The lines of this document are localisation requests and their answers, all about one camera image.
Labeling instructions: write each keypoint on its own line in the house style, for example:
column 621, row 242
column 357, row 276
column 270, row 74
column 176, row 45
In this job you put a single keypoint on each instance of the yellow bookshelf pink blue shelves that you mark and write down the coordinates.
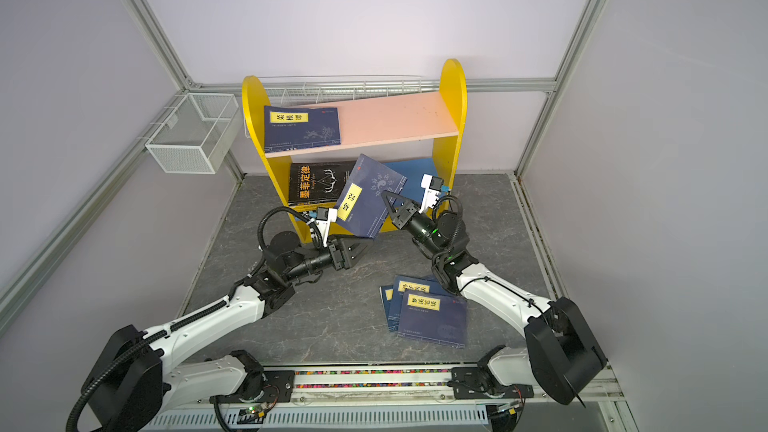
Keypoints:
column 439, row 116

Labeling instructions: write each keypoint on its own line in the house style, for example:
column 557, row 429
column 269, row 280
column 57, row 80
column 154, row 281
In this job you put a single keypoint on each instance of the navy book large right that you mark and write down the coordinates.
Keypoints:
column 434, row 318

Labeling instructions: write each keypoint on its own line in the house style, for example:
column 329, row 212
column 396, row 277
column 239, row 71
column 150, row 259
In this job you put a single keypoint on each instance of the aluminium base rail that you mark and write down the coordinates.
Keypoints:
column 372, row 379

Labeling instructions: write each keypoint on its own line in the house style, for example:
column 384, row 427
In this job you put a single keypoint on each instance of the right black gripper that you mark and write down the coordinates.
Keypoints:
column 413, row 214

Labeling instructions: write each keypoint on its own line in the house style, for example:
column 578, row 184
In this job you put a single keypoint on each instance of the white mesh box basket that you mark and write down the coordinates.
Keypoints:
column 197, row 134

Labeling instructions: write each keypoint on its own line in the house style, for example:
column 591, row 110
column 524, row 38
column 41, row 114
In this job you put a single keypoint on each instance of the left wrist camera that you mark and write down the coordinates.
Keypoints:
column 319, row 224

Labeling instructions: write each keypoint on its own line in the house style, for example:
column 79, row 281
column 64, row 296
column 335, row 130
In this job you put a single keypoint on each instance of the white wire rack basket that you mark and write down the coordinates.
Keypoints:
column 304, row 91

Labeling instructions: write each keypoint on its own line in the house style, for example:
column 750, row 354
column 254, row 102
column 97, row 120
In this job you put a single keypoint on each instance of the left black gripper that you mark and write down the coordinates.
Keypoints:
column 343, row 261

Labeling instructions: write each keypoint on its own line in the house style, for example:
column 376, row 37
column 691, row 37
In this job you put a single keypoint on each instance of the black yellow title book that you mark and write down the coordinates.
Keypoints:
column 319, row 182

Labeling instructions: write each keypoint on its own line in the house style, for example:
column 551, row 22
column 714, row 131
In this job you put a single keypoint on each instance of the white vented cable duct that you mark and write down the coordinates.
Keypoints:
column 323, row 418

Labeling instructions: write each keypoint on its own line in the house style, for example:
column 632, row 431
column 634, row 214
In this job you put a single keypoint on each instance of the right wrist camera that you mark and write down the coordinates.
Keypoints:
column 433, row 189

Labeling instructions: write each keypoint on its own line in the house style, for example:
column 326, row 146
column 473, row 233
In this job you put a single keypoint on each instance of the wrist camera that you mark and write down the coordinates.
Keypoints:
column 433, row 189
column 319, row 224

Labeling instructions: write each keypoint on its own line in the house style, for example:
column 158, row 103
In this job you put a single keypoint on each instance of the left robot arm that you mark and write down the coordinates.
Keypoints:
column 142, row 373

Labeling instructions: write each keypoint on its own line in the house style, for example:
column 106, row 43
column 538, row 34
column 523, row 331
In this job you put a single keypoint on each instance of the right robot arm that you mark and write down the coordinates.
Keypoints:
column 562, row 350

